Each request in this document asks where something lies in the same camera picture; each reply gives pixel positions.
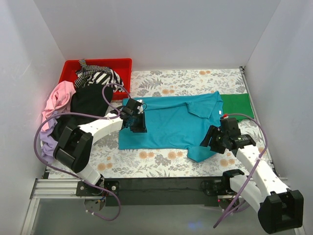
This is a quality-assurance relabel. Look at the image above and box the teal t shirt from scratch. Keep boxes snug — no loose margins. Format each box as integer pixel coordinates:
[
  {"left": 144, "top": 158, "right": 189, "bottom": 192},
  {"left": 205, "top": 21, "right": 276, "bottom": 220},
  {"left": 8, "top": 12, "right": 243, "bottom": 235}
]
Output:
[{"left": 118, "top": 92, "right": 223, "bottom": 163}]

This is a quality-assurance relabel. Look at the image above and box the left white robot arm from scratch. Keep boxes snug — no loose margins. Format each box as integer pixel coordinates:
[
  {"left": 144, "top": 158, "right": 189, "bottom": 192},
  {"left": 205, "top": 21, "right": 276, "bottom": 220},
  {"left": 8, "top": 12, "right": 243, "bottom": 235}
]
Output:
[{"left": 53, "top": 98, "right": 147, "bottom": 196}]

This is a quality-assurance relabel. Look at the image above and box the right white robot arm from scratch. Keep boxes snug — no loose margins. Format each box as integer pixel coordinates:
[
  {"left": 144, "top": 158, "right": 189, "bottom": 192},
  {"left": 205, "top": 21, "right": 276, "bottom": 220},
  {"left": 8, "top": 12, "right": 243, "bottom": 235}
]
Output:
[{"left": 201, "top": 115, "right": 304, "bottom": 234}]

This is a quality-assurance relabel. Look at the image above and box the green folded t shirt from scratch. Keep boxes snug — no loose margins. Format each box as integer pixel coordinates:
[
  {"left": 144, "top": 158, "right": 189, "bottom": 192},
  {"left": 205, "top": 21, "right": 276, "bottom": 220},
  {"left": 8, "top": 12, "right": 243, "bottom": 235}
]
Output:
[{"left": 221, "top": 94, "right": 255, "bottom": 118}]

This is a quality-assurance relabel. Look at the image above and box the black t shirt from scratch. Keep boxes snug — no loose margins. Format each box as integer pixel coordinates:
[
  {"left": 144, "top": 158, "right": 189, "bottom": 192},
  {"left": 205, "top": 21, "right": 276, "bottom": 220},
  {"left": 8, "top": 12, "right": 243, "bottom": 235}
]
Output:
[{"left": 51, "top": 84, "right": 113, "bottom": 141}]

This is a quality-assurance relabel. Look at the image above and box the red plastic bin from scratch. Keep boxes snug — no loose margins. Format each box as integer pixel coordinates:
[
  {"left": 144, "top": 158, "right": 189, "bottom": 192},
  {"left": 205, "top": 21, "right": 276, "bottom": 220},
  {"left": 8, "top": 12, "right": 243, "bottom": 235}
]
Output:
[{"left": 59, "top": 58, "right": 132, "bottom": 100}]

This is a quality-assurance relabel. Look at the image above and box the black white striped shirt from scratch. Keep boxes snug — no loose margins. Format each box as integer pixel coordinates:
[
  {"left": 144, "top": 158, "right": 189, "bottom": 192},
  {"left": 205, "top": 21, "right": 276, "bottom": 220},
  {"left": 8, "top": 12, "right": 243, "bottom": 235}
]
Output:
[{"left": 74, "top": 59, "right": 124, "bottom": 92}]

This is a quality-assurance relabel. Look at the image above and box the pink t shirt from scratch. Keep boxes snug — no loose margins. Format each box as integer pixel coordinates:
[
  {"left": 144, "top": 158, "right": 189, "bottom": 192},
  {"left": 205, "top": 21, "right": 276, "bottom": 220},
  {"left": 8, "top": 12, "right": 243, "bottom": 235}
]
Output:
[{"left": 42, "top": 81, "right": 76, "bottom": 122}]

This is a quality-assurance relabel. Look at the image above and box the lavender t shirt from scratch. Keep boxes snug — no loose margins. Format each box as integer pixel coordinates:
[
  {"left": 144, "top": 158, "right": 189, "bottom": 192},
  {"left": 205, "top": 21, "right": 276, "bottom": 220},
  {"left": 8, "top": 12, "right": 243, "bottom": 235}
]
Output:
[{"left": 40, "top": 117, "right": 57, "bottom": 163}]

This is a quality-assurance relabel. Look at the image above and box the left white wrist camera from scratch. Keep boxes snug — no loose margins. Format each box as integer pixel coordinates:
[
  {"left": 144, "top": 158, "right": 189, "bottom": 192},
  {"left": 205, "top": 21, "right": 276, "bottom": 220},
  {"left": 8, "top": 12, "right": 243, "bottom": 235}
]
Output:
[{"left": 137, "top": 99, "right": 144, "bottom": 114}]

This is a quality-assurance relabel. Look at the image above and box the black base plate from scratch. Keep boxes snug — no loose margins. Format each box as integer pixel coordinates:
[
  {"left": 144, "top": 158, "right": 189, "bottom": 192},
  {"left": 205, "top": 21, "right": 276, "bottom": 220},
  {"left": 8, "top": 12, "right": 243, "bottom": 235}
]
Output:
[{"left": 104, "top": 176, "right": 234, "bottom": 207}]

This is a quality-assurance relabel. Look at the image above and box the aluminium mounting rail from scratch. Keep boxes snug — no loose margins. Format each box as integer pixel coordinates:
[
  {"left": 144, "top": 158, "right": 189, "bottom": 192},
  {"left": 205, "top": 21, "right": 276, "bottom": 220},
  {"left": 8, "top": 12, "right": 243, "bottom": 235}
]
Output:
[{"left": 29, "top": 177, "right": 294, "bottom": 200}]

